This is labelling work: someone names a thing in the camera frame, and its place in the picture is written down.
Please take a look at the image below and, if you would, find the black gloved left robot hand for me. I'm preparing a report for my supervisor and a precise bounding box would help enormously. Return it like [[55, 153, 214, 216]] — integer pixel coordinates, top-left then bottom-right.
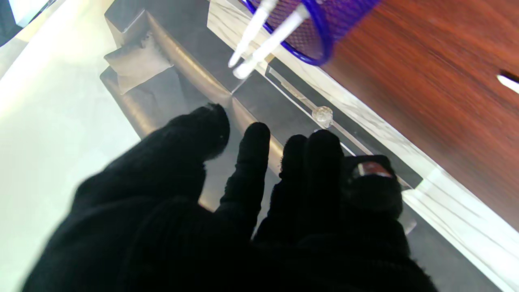
[[22, 103, 438, 292]]

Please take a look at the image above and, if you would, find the blue mesh holder cup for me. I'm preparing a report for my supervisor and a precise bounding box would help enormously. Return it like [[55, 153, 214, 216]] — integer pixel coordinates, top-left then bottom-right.
[[239, 0, 382, 67]]

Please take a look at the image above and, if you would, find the brown leather cushion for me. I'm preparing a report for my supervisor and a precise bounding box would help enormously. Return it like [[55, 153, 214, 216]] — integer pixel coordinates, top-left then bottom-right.
[[103, 34, 174, 94]]

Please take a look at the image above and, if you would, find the dark frame side table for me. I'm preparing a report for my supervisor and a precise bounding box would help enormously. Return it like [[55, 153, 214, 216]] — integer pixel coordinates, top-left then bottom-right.
[[0, 0, 55, 47]]

